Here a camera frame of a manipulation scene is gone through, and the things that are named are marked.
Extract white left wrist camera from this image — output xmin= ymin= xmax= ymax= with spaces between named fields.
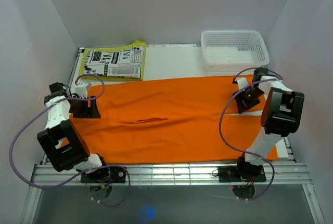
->
xmin=73 ymin=82 xmax=92 ymax=99

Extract aluminium table edge rail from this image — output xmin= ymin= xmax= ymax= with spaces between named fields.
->
xmin=31 ymin=160 xmax=313 ymax=186

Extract white perforated plastic basket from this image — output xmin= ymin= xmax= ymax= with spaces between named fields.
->
xmin=201 ymin=30 xmax=270 ymax=72

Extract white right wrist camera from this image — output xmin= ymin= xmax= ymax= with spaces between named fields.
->
xmin=232 ymin=76 xmax=249 ymax=92

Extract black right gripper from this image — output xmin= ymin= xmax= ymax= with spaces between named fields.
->
xmin=233 ymin=86 xmax=265 ymax=114

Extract orange trousers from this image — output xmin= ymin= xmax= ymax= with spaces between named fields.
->
xmin=59 ymin=75 xmax=278 ymax=165

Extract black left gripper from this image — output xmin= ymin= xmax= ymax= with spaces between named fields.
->
xmin=69 ymin=95 xmax=101 ymax=118

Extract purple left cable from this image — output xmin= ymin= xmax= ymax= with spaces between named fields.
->
xmin=9 ymin=73 xmax=131 ymax=207

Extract newspaper print yellow folded trousers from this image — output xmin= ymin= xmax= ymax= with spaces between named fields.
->
xmin=79 ymin=41 xmax=146 ymax=81

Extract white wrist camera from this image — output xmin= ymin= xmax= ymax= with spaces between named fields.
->
xmin=73 ymin=82 xmax=92 ymax=99
xmin=232 ymin=76 xmax=249 ymax=92

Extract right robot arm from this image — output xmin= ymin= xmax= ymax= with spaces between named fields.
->
xmin=233 ymin=67 xmax=304 ymax=181

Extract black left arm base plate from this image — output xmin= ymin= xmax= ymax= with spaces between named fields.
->
xmin=80 ymin=166 xmax=126 ymax=183

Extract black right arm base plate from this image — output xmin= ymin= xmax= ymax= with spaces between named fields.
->
xmin=212 ymin=165 xmax=266 ymax=182

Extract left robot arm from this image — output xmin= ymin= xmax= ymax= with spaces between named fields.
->
xmin=37 ymin=82 xmax=110 ymax=182

